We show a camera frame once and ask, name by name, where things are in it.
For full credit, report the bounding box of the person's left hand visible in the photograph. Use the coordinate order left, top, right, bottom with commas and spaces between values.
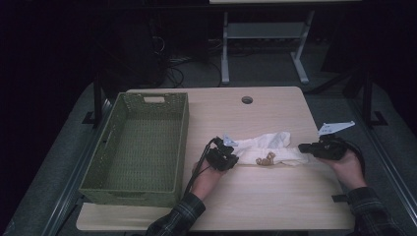
191, 160, 227, 202

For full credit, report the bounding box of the black upright post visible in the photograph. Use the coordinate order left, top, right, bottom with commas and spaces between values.
82, 72, 103, 127
362, 68, 388, 130

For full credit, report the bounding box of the tangle of floor cables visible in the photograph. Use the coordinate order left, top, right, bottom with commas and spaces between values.
160, 55, 224, 89

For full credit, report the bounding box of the green woven basket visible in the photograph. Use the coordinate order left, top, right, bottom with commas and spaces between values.
78, 91, 191, 208

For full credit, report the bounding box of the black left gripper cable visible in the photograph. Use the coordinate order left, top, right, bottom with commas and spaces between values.
183, 137, 219, 198

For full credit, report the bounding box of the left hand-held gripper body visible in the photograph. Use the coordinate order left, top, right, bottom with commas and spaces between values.
206, 133, 239, 171

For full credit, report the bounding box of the white cloth with brown print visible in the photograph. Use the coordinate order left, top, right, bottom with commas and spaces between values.
234, 131, 311, 167

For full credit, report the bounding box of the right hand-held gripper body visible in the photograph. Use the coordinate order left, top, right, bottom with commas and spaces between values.
311, 121, 356, 161

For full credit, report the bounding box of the white metal table frame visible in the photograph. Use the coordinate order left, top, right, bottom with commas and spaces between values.
219, 9, 316, 86

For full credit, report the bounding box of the person's right hand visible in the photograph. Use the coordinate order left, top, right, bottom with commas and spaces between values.
323, 148, 368, 191

